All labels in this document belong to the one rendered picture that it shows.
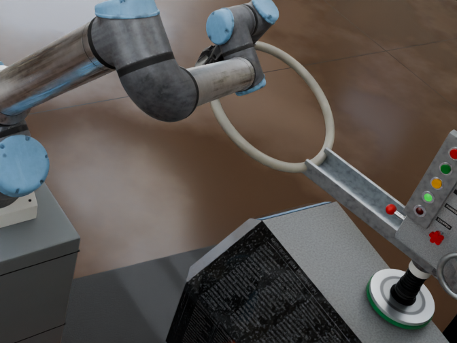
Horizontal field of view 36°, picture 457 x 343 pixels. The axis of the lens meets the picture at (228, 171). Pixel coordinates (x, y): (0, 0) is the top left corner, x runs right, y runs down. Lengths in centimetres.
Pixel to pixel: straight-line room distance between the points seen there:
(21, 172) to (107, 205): 165
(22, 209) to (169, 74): 86
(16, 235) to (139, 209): 143
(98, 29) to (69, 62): 12
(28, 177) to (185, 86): 58
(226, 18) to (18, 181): 68
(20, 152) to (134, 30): 58
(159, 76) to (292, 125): 303
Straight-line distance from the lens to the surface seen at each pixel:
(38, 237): 207
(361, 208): 210
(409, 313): 222
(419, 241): 199
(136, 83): 134
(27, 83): 161
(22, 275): 210
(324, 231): 240
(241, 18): 189
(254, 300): 227
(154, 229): 335
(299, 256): 228
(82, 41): 143
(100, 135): 380
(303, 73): 239
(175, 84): 135
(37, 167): 181
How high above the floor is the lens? 238
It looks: 39 degrees down
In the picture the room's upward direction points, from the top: 20 degrees clockwise
